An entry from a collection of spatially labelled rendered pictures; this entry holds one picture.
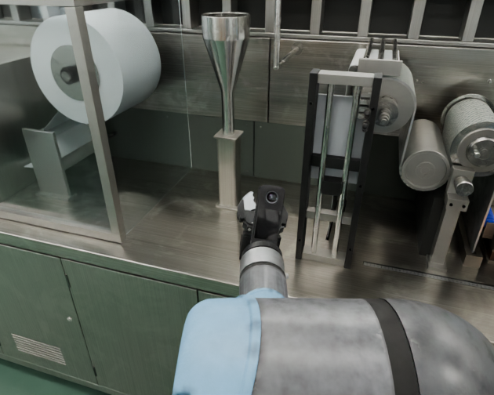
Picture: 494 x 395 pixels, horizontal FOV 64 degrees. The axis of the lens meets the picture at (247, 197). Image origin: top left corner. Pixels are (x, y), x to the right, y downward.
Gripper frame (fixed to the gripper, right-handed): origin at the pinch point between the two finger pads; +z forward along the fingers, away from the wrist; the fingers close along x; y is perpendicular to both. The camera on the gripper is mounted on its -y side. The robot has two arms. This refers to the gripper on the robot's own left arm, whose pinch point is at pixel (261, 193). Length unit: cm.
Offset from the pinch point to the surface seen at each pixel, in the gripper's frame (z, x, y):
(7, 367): 49, -100, 138
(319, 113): 22.2, 13.0, -12.3
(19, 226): 36, -74, 44
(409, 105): 26.2, 36.0, -16.3
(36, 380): 42, -83, 136
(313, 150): 22.5, 13.7, -2.2
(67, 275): 29, -57, 57
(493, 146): 18, 56, -11
